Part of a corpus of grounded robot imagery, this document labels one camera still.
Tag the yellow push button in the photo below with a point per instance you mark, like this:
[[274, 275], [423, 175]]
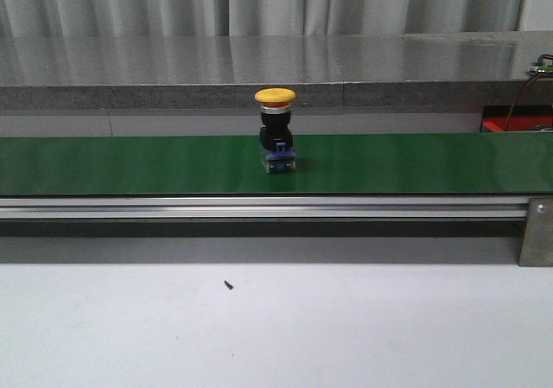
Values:
[[277, 143]]

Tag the grey stone counter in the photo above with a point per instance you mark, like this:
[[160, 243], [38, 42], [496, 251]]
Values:
[[185, 72]]

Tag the red plastic tray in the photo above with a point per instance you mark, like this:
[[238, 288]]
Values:
[[522, 118]]

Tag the green conveyor belt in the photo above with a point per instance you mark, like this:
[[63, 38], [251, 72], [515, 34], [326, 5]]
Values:
[[431, 163]]

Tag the small green circuit board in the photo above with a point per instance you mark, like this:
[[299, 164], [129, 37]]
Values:
[[542, 67]]

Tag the grey curtain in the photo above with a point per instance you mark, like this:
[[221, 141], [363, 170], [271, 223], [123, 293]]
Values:
[[71, 18]]

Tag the aluminium conveyor frame rail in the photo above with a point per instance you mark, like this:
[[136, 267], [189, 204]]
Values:
[[269, 207]]

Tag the steel conveyor end bracket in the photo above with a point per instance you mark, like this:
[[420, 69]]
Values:
[[537, 246]]

